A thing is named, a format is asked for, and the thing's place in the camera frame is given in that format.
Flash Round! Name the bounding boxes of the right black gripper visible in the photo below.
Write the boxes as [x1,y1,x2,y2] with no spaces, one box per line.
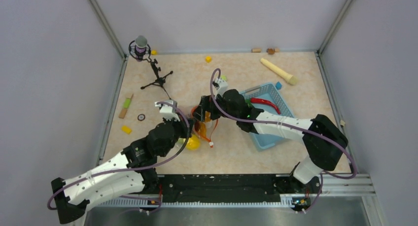
[191,92,239,123]

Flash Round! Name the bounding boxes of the clear orange-zip bag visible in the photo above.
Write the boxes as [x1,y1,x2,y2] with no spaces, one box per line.
[186,111,219,150]

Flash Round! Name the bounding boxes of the yellow toy lemon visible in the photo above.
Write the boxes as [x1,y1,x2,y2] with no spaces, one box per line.
[186,134,201,151]

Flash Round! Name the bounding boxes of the green toy cucumber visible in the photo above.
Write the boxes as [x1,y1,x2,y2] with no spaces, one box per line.
[245,99,253,107]

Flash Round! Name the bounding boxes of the red toy chili pepper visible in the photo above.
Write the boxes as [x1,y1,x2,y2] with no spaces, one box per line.
[250,97,281,115]

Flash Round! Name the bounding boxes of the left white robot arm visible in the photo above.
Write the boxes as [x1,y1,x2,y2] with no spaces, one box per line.
[47,118,194,225]

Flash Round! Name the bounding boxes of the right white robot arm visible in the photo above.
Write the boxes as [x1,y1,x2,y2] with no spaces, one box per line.
[192,89,348,193]

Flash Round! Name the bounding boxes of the yellow block left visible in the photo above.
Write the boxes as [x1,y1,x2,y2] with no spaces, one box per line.
[121,126,132,134]

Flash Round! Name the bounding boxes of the yellow cube block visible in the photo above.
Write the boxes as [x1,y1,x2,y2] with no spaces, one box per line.
[205,56,212,63]

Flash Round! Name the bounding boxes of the green wooden knife toy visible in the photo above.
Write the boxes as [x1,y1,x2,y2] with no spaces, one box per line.
[118,93,134,119]

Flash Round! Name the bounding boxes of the light blue plastic basket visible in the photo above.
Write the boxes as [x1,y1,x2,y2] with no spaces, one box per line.
[240,82,296,152]

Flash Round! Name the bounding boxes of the cork piece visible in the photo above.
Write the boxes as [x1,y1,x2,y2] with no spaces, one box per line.
[251,48,262,53]

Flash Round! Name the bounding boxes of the blue toy block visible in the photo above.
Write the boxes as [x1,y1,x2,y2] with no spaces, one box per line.
[275,82,282,90]

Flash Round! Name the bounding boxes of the microphone on black tripod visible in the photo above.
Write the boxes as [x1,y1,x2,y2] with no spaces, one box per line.
[129,35,173,99]

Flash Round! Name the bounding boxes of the cream wooden rolling pin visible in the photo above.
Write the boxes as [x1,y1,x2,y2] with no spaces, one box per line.
[260,58,298,85]

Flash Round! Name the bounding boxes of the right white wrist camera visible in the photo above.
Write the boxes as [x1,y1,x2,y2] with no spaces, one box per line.
[212,77,228,97]

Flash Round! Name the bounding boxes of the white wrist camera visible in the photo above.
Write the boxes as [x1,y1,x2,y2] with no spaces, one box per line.
[154,99,180,122]
[212,77,228,97]

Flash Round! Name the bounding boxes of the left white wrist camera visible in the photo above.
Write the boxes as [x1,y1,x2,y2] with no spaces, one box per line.
[154,99,180,122]

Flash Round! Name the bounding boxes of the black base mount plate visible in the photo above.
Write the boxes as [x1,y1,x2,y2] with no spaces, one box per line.
[153,174,295,204]

